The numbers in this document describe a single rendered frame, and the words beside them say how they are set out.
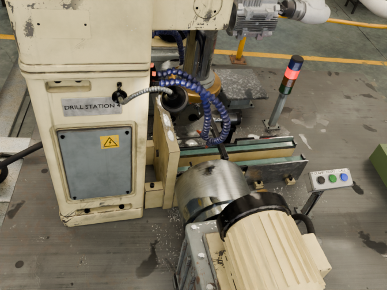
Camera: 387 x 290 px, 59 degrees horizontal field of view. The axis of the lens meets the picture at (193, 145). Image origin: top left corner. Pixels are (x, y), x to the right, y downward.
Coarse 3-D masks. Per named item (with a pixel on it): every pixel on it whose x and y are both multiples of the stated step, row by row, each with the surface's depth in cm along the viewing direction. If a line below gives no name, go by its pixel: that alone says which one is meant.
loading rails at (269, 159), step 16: (224, 144) 152; (240, 144) 154; (256, 144) 156; (272, 144) 157; (288, 144) 159; (192, 160) 149; (208, 160) 152; (240, 160) 157; (256, 160) 149; (272, 160) 150; (288, 160) 152; (304, 160) 151; (256, 176) 150; (272, 176) 153; (288, 176) 156
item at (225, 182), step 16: (224, 160) 113; (192, 176) 110; (208, 176) 108; (224, 176) 108; (240, 176) 112; (176, 192) 115; (192, 192) 107; (208, 192) 104; (224, 192) 103; (240, 192) 105; (192, 208) 104; (208, 208) 102
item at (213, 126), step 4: (212, 116) 148; (212, 120) 146; (212, 124) 145; (212, 128) 144; (216, 128) 143; (212, 132) 144; (216, 132) 141; (216, 136) 140; (220, 144) 137; (220, 148) 136; (224, 148) 135; (220, 152) 136; (224, 152) 134; (220, 156) 135; (224, 156) 133; (228, 156) 133; (228, 160) 134
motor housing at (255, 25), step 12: (264, 0) 151; (276, 0) 153; (240, 12) 149; (264, 12) 151; (276, 12) 154; (240, 24) 152; (252, 24) 152; (264, 24) 154; (276, 24) 155; (252, 36) 162
